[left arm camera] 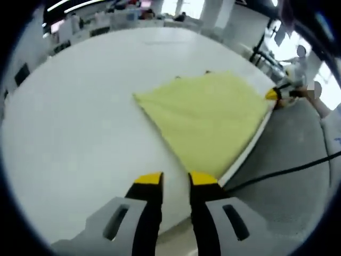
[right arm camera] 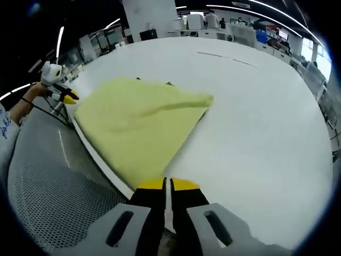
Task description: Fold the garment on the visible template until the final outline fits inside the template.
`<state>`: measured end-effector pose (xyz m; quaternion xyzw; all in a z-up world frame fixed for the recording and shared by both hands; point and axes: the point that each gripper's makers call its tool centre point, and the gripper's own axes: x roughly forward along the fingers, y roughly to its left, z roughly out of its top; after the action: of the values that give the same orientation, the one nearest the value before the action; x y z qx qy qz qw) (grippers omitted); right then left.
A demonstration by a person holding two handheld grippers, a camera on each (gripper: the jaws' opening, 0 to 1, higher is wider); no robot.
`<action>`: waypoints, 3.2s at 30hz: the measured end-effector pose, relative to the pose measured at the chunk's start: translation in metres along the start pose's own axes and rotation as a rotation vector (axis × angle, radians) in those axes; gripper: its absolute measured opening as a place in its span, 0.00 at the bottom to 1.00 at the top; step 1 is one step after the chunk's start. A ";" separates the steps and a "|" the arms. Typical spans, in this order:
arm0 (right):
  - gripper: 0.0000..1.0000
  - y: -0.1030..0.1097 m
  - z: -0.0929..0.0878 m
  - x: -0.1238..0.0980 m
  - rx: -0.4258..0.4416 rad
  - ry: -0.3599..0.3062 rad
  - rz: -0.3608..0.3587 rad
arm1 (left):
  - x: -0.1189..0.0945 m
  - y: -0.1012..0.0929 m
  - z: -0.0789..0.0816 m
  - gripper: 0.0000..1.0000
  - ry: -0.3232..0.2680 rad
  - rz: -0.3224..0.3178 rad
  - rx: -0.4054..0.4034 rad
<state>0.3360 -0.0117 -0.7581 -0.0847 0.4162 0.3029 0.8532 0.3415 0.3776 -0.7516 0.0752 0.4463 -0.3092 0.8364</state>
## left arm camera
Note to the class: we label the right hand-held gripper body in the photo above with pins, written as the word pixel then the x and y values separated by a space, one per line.
pixel 291 80

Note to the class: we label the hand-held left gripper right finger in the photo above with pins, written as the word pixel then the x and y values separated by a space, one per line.
pixel 205 213

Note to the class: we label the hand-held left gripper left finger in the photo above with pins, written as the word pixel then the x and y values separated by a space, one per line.
pixel 146 213

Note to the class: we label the yellow blue black garment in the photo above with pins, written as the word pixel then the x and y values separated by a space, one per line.
pixel 207 117

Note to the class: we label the black stand pole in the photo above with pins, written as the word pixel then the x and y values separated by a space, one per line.
pixel 258 46

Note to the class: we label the hanging dark screen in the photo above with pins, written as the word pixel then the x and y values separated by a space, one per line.
pixel 287 14

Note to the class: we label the white square pillar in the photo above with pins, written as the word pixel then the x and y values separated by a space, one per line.
pixel 215 14

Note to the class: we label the row of white desks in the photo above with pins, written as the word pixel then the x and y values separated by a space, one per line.
pixel 120 24

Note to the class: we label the black cabinet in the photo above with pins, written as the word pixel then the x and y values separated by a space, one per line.
pixel 22 75

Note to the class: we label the ceiling light strip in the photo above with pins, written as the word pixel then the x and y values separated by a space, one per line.
pixel 78 6
pixel 57 4

